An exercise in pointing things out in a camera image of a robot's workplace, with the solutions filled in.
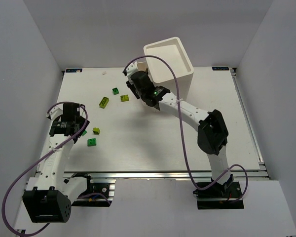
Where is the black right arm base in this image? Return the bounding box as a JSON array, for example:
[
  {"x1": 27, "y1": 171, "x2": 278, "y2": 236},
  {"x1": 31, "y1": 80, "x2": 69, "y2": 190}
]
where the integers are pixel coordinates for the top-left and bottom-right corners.
[{"x1": 193, "y1": 182, "x2": 244, "y2": 210}]

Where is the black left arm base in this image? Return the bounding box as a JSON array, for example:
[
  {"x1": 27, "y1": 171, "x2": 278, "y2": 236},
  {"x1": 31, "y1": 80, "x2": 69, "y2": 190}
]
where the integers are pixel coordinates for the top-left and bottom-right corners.
[{"x1": 63, "y1": 173, "x2": 115, "y2": 207}]

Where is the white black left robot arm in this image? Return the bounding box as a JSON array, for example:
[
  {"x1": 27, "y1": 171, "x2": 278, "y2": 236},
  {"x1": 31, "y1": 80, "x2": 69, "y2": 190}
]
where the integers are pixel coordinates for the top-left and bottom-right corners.
[{"x1": 22, "y1": 102, "x2": 89, "y2": 223}]

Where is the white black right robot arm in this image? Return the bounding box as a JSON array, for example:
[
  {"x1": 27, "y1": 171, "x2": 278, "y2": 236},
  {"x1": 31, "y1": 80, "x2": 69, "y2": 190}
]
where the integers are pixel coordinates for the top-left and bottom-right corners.
[{"x1": 123, "y1": 70, "x2": 233, "y2": 192}]

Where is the lime 2x2 lego brick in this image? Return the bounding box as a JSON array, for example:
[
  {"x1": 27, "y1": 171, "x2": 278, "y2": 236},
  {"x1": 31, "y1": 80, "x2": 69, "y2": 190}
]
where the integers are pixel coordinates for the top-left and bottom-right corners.
[{"x1": 120, "y1": 94, "x2": 129, "y2": 102}]

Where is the small lime lego brick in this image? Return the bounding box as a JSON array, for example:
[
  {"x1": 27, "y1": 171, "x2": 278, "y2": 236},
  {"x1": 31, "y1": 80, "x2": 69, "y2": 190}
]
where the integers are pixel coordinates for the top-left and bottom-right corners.
[{"x1": 92, "y1": 127, "x2": 101, "y2": 135}]

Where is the dark green 2x2 lego brick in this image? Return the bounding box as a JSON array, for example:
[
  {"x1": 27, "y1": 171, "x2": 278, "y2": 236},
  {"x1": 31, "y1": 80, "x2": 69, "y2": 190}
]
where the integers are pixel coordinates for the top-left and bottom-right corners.
[{"x1": 112, "y1": 87, "x2": 119, "y2": 95}]

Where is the lime 2x4 lego brick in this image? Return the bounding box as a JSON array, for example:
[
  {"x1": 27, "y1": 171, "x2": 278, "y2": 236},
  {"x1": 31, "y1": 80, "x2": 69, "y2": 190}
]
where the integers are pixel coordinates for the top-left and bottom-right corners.
[{"x1": 99, "y1": 97, "x2": 109, "y2": 109}]

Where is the white drawer cabinet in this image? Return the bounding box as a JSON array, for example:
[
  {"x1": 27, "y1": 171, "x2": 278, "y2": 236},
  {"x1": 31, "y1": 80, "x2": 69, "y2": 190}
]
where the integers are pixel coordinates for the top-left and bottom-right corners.
[{"x1": 137, "y1": 37, "x2": 194, "y2": 100}]

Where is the blue left corner label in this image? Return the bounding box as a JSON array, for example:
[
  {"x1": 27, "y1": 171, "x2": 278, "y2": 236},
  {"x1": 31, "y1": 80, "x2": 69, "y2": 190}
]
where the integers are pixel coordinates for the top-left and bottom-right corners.
[{"x1": 65, "y1": 68, "x2": 82, "y2": 73}]

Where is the blue corner label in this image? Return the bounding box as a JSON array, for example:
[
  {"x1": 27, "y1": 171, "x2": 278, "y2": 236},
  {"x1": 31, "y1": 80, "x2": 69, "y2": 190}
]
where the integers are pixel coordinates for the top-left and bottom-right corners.
[
  {"x1": 65, "y1": 68, "x2": 82, "y2": 73},
  {"x1": 212, "y1": 66, "x2": 229, "y2": 71}
]

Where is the blue right corner label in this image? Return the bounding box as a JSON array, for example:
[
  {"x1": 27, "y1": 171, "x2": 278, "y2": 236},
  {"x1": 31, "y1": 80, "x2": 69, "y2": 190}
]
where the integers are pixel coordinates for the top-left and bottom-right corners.
[{"x1": 212, "y1": 66, "x2": 229, "y2": 71}]

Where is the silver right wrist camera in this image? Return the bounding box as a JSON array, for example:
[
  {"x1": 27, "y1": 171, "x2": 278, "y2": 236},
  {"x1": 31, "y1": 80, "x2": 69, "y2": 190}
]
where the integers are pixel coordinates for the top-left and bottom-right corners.
[{"x1": 126, "y1": 63, "x2": 139, "y2": 80}]

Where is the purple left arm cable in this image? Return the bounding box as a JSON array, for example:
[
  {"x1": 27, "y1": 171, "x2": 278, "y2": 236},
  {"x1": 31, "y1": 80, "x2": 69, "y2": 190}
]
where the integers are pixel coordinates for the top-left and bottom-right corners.
[{"x1": 1, "y1": 101, "x2": 111, "y2": 237}]

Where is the aluminium table frame rail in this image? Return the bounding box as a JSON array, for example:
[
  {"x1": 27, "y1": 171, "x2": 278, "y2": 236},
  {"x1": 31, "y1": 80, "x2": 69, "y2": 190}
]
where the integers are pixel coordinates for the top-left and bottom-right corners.
[{"x1": 230, "y1": 68, "x2": 270, "y2": 179}]

